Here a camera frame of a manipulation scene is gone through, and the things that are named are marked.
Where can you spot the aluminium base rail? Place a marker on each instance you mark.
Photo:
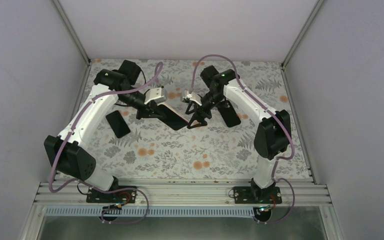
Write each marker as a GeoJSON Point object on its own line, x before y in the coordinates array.
{"type": "Point", "coordinates": [194, 193]}

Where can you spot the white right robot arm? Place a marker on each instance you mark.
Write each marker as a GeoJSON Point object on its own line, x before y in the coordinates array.
{"type": "Point", "coordinates": [273, 134]}

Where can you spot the floral patterned table mat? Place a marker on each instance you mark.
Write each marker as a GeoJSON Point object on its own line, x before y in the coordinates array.
{"type": "Point", "coordinates": [152, 150]}

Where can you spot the black phone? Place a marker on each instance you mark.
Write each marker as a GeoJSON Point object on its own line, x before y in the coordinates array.
{"type": "Point", "coordinates": [118, 125]}

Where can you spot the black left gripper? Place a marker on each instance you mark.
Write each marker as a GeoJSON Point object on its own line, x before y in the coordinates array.
{"type": "Point", "coordinates": [146, 112]}

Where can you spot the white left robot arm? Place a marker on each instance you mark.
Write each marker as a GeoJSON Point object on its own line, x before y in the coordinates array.
{"type": "Point", "coordinates": [67, 152]}

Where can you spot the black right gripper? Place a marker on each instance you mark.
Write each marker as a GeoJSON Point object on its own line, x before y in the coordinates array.
{"type": "Point", "coordinates": [197, 116]}

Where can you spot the grey slotted cable duct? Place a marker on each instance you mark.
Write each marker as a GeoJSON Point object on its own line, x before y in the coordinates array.
{"type": "Point", "coordinates": [156, 211]}

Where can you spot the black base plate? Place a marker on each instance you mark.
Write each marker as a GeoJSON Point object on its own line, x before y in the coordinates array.
{"type": "Point", "coordinates": [121, 197]}
{"type": "Point", "coordinates": [248, 195]}

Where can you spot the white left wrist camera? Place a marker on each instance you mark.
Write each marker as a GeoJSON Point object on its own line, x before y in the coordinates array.
{"type": "Point", "coordinates": [157, 95]}

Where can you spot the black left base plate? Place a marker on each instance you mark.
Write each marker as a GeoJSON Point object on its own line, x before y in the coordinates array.
{"type": "Point", "coordinates": [121, 197]}

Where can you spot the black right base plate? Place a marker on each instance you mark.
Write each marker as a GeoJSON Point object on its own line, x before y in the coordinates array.
{"type": "Point", "coordinates": [248, 195]}

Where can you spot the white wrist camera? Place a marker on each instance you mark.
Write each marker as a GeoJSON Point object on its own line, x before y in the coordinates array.
{"type": "Point", "coordinates": [191, 97]}
{"type": "Point", "coordinates": [157, 95]}

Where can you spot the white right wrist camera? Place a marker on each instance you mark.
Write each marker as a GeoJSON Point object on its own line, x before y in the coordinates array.
{"type": "Point", "coordinates": [191, 97]}

